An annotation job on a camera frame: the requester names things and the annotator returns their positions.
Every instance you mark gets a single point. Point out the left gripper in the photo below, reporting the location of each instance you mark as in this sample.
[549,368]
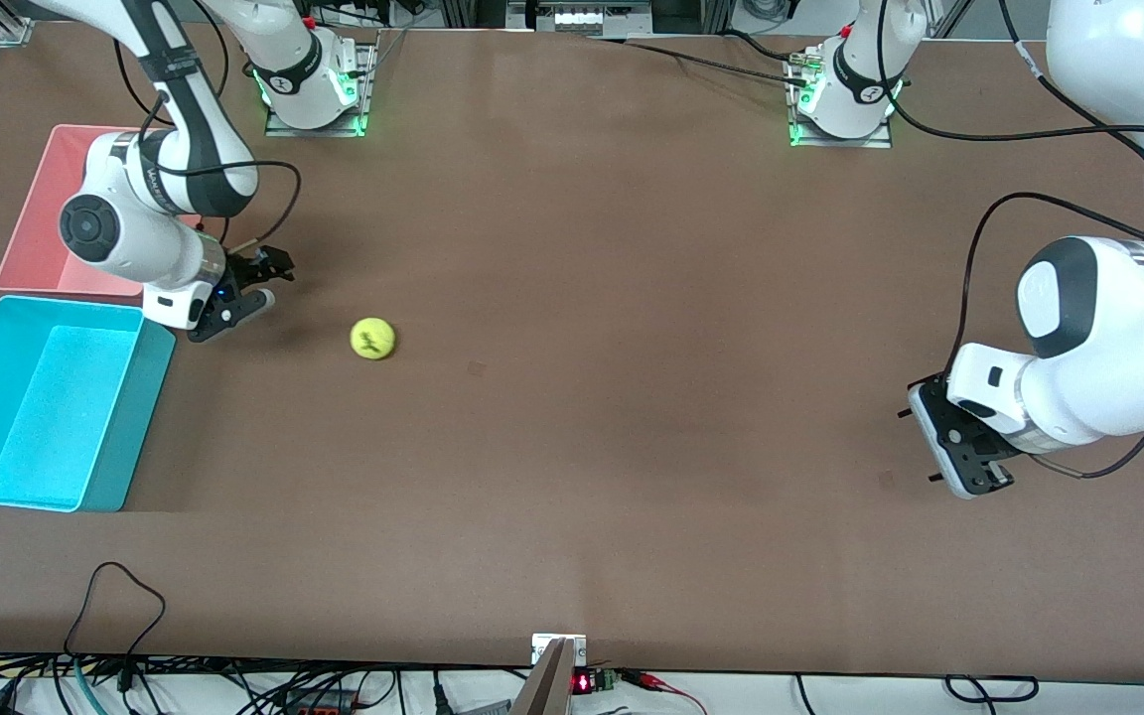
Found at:
[989,445]

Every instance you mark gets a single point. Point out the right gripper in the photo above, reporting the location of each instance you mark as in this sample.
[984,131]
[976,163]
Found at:
[252,270]

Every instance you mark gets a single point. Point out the yellow tennis ball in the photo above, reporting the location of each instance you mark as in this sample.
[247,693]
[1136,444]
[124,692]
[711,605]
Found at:
[372,339]

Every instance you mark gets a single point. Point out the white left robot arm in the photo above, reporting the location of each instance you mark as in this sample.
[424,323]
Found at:
[1108,328]

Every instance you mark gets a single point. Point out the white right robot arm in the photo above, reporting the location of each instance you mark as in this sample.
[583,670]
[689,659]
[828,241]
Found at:
[125,238]

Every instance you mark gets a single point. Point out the pink plastic bin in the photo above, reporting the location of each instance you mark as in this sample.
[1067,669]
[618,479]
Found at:
[31,248]

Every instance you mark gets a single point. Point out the blue plastic bin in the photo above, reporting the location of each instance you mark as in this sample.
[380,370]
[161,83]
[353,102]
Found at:
[46,417]

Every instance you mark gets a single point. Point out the red clip lead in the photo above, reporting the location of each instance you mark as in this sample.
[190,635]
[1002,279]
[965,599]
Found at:
[666,685]

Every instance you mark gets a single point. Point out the small board red display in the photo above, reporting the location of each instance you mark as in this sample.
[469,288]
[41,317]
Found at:
[592,681]

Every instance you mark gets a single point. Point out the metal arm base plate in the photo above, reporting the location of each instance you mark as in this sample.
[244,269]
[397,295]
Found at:
[880,139]
[365,89]

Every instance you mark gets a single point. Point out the metal table corner bracket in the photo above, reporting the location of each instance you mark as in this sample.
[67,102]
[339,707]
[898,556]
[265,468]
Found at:
[14,30]

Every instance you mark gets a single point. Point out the aluminium frame with lights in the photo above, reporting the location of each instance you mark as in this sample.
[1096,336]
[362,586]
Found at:
[582,15]

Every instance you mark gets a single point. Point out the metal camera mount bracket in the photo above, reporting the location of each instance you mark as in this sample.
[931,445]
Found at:
[544,645]

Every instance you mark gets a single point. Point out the grey camera mount pole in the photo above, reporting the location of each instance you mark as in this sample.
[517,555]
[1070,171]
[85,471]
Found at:
[547,690]

